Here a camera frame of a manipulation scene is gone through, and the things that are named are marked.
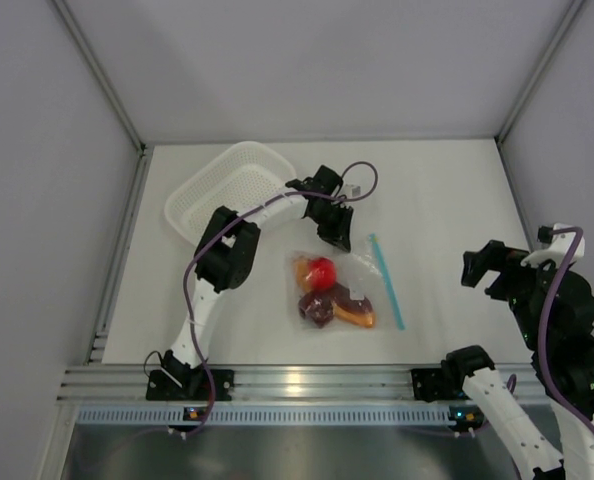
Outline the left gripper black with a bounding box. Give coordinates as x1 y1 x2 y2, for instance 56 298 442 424
309 203 353 252

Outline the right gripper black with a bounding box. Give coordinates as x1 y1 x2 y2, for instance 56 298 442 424
461 238 561 349

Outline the red fake apple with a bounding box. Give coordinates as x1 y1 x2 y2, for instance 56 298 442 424
305 257 337 291

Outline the clear zip top bag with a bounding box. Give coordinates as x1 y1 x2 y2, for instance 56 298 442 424
285 234 406 334

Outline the dark maroon fake fig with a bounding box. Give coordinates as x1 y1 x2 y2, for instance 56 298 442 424
298 291 334 328

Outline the orange maroon fake fruit slice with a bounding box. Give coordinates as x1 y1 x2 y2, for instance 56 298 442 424
292 256 376 329

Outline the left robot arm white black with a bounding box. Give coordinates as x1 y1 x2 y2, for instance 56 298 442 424
146 166 353 401

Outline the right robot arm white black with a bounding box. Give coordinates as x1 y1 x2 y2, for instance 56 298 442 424
441 227 594 479

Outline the white perforated plastic basket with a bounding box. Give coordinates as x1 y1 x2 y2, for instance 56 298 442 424
164 141 296 246

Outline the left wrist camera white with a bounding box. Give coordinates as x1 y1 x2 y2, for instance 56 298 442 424
339 184 362 199

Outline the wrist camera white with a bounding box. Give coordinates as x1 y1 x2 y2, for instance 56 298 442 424
521 223 585 268
339 184 362 199

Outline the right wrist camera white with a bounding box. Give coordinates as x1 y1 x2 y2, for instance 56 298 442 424
521 223 585 268

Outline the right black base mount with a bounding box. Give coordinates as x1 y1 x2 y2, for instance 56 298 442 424
410 368 452 403

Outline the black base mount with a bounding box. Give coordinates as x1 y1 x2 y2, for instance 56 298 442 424
410 368 452 403
145 369 235 402

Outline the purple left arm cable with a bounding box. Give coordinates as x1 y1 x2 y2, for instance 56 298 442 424
181 161 381 434

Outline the white slotted cable duct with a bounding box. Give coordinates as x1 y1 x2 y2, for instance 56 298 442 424
77 403 483 430

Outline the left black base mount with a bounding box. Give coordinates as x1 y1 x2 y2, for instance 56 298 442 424
145 369 235 402

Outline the aluminium mounting rail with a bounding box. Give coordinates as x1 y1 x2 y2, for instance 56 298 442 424
56 363 558 404

